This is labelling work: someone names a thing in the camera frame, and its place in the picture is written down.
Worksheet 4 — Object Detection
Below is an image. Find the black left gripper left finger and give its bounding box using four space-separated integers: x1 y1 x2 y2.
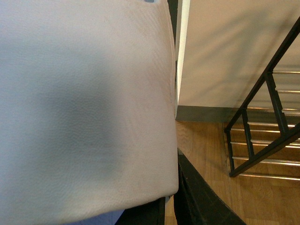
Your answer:
116 198 165 225

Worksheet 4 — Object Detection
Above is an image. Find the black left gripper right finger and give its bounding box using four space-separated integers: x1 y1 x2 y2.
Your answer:
173 149 245 225

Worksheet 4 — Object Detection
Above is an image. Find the light blue slide sandal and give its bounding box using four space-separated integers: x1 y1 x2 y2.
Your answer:
0 0 178 225

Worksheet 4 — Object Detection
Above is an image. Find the black metal shoe rack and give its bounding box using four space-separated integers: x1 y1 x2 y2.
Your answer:
224 22 300 181

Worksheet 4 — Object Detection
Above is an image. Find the large window with frame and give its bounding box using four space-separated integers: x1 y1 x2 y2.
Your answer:
167 0 178 117

